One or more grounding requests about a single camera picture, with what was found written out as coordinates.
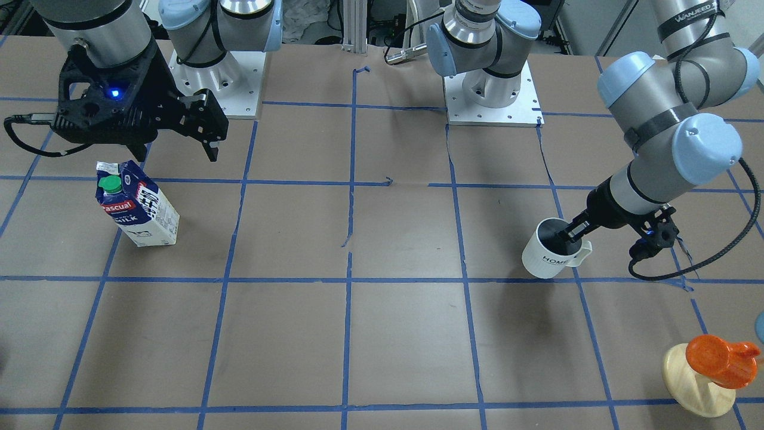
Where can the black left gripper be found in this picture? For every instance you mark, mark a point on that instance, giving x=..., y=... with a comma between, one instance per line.
x=603, y=206

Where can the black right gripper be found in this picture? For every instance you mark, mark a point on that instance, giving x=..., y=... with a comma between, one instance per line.
x=156, y=97

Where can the white grey mug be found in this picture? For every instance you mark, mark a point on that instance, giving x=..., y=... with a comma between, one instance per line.
x=546, y=254

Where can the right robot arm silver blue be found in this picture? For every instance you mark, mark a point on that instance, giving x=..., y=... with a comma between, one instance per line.
x=115, y=32

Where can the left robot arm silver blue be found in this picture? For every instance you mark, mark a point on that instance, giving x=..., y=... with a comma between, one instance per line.
x=661, y=108

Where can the blue white milk carton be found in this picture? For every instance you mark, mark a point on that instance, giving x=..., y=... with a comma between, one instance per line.
x=136, y=204

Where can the orange mug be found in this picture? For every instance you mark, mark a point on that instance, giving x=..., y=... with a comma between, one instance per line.
x=730, y=365

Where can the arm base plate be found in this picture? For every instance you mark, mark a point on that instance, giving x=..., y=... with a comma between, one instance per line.
x=478, y=99
x=237, y=81

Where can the aluminium frame post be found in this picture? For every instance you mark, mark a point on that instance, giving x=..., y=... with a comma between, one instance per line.
x=355, y=14

